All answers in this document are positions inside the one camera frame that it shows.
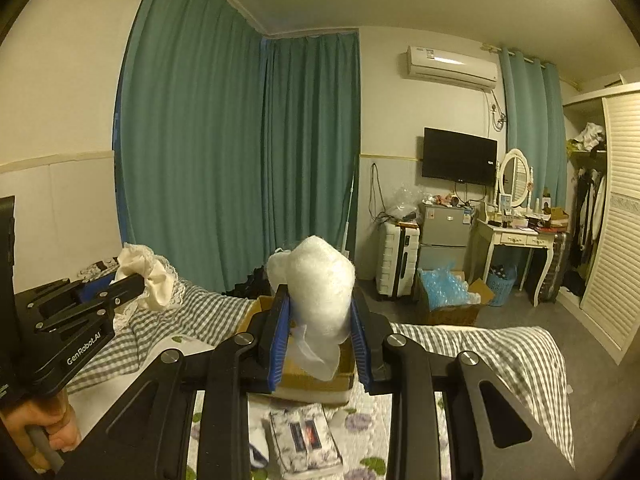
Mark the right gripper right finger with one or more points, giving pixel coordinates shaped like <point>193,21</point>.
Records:
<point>491,434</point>

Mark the white oval vanity mirror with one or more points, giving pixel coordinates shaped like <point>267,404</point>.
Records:
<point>515,181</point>

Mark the silver mini fridge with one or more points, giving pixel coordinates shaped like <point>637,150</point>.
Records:
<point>445,235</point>

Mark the box of water bottles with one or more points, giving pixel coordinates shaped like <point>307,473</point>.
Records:
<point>443,297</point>

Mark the small green curtain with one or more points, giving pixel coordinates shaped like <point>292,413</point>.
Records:
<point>535,121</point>

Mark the clear plastic bag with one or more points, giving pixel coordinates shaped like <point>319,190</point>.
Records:
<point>405,202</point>

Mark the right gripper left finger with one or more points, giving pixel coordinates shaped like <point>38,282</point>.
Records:
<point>146,433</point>

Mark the white socks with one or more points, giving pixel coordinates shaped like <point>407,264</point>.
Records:
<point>259,449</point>

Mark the hanging dark clothes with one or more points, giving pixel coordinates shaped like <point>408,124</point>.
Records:
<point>588,213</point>

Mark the white suitcase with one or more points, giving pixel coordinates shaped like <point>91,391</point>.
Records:
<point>398,246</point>

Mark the black wall television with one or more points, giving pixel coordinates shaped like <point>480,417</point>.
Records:
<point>459,157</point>

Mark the white louvered wardrobe door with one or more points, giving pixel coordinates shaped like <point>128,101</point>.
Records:
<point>611,301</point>

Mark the white fluffy stuffing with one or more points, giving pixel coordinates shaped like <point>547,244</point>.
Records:
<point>320,280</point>

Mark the white air conditioner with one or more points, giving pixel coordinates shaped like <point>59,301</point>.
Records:
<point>452,68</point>

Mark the large green curtain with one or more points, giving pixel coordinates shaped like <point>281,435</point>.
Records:
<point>231,145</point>

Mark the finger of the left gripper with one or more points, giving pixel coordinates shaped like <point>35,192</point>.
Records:
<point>87,290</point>
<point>108,299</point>

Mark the brown cardboard box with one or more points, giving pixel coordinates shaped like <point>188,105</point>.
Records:
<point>328,379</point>

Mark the blue laundry basket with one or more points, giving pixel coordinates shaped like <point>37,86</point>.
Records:
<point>500,281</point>

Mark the cream lace cloth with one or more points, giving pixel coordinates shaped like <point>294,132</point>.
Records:
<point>163,289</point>

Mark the person's left hand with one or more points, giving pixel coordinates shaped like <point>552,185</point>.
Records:
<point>55,415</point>

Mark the white dressing table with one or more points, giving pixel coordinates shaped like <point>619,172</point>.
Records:
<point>485,238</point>

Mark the patterned tissue pack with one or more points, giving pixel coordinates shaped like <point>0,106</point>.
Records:
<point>304,444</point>

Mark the grey checked bedsheet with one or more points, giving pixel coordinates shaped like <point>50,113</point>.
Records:
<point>526,359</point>

